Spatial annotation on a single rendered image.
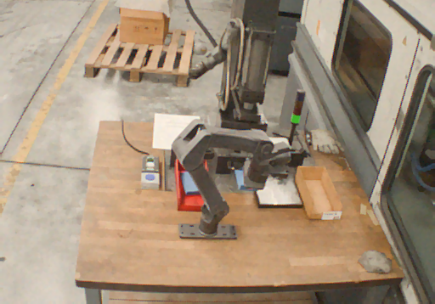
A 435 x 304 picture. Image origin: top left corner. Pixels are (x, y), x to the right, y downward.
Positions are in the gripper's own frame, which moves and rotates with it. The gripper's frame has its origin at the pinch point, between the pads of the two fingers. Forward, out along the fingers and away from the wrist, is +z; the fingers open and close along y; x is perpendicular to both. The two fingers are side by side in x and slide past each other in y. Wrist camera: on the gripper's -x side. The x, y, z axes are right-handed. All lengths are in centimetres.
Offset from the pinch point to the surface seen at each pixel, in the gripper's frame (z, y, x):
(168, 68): 197, 232, 25
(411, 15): -47, 52, -58
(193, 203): 11.1, -1.9, 18.7
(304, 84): 92, 133, -63
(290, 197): 11.2, 2.6, -18.3
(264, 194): 11.6, 3.5, -8.4
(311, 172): 14.7, 16.4, -29.6
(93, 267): -2, -35, 52
